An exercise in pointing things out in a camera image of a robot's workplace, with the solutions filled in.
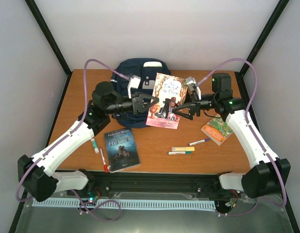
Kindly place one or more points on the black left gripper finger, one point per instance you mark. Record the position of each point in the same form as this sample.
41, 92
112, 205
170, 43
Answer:
147, 96
145, 104

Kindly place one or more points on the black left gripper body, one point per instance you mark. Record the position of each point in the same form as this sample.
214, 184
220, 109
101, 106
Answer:
136, 105

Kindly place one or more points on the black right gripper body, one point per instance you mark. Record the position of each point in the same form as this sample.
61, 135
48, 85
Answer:
195, 98

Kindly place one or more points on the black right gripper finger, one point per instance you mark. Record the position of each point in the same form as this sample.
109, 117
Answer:
179, 112
188, 105

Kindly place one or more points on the pink Taming Shrew book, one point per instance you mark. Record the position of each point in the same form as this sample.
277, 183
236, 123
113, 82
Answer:
171, 91

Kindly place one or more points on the navy blue student backpack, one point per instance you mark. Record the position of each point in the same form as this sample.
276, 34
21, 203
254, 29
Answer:
146, 69

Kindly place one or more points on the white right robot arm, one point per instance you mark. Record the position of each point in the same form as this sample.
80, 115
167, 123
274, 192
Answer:
268, 173

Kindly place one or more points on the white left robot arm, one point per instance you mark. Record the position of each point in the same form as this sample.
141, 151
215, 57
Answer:
105, 102

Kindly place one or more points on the purple tipped white marker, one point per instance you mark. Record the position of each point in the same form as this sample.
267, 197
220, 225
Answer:
199, 142

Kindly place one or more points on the orange Treehouse book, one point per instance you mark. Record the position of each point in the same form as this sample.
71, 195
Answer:
217, 130

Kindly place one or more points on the yellow highlighter pen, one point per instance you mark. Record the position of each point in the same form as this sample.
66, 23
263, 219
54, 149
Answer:
174, 149

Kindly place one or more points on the green tipped white marker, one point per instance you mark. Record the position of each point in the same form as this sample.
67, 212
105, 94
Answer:
178, 152

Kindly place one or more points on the dark Wuthering Heights book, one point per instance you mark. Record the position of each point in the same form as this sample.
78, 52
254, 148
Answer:
121, 150

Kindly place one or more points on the white green glue stick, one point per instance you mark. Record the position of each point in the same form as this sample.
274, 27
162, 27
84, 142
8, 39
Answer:
94, 144

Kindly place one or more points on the red tipped white marker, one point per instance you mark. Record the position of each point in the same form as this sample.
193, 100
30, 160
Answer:
104, 161

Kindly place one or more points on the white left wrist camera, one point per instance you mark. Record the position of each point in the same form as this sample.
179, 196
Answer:
134, 82

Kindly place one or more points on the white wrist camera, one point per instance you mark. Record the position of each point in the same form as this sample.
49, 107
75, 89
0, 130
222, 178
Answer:
193, 87
134, 82

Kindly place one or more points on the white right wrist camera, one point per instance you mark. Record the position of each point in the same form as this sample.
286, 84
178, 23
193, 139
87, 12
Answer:
193, 87

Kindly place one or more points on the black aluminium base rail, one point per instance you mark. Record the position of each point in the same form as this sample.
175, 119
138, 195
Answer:
149, 182

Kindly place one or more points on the light blue slotted cable duct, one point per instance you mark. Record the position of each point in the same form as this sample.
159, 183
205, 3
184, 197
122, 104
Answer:
199, 205

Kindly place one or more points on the black right frame post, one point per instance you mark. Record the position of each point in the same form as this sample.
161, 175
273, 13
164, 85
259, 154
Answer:
274, 17

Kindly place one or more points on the black frame post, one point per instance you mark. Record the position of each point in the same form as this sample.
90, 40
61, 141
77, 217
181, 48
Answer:
34, 9
274, 17

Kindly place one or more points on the black left frame post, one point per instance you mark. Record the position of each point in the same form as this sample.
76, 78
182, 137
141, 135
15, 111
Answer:
34, 9

